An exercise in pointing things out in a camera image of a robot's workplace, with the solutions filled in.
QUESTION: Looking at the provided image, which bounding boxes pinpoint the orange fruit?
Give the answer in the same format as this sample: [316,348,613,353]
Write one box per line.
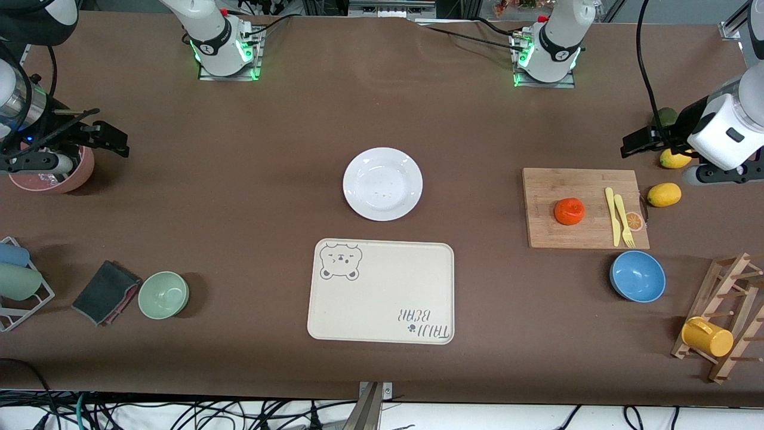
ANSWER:
[554,198,586,226]

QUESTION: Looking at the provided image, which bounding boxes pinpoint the white round plate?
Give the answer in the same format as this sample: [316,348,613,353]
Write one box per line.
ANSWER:
[343,147,424,222]

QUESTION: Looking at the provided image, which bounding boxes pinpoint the yellow lemon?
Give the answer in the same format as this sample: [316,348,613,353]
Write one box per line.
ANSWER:
[647,183,682,208]
[660,149,694,170]

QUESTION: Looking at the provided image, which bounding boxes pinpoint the pink bowl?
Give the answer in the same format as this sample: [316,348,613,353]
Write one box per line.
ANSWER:
[9,143,95,194]

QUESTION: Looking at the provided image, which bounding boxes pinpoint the yellow plastic fork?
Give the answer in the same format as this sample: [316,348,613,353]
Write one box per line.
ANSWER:
[614,193,636,248]

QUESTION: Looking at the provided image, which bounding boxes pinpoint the yellow plastic knife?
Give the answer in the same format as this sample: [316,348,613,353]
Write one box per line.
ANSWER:
[605,187,622,247]

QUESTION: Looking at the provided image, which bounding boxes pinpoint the wooden cutting board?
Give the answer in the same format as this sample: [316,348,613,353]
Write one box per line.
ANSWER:
[522,168,651,250]

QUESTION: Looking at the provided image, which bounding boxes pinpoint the blue bowl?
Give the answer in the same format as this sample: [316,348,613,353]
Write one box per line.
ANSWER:
[609,250,667,303]

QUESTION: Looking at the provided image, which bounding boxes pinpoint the blue cup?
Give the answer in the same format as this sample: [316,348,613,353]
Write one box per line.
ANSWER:
[0,242,30,268]

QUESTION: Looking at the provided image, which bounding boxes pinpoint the dark folded cloth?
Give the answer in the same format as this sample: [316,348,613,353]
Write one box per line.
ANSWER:
[72,260,143,327]

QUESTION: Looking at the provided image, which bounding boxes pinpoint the wooden peg cup rack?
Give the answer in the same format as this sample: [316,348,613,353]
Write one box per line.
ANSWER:
[671,252,764,384]

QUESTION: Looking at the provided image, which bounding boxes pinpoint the pale green bowl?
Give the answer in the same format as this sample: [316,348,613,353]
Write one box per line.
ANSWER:
[138,271,190,320]

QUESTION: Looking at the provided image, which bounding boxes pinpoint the pale green cup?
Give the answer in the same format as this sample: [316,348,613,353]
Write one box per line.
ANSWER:
[0,263,44,301]

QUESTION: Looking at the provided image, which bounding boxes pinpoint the colourful background items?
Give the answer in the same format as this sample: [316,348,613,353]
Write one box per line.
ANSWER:
[492,0,559,13]

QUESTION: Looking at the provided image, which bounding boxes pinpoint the yellow mug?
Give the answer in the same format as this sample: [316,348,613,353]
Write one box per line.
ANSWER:
[681,317,734,358]

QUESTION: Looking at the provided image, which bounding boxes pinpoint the cream tray with bear print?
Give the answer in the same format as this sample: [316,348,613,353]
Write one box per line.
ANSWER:
[307,239,455,345]

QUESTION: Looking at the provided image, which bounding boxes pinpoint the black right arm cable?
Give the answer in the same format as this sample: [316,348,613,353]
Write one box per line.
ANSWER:
[0,45,60,147]

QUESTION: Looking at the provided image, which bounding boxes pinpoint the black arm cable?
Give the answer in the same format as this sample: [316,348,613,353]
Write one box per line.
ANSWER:
[636,0,684,157]
[0,45,60,147]

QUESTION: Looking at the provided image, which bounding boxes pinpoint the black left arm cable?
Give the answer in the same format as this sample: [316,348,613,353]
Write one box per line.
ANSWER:
[636,0,684,157]

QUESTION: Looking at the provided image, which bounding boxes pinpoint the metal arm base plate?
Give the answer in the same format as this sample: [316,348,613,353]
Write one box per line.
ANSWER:
[513,30,577,89]
[198,24,263,81]

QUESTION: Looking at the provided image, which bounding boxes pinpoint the white wire cup rack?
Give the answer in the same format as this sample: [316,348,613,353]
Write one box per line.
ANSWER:
[0,236,56,333]

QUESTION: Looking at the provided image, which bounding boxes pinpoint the black base cable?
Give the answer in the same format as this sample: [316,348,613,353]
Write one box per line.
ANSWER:
[239,12,302,39]
[418,23,526,51]

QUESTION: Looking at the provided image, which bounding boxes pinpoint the aluminium frame beam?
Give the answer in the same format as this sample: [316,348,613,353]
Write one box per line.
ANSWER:
[346,0,439,19]

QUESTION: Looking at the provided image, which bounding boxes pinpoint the metal table edge bracket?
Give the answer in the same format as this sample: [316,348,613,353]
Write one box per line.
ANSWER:
[343,382,393,430]

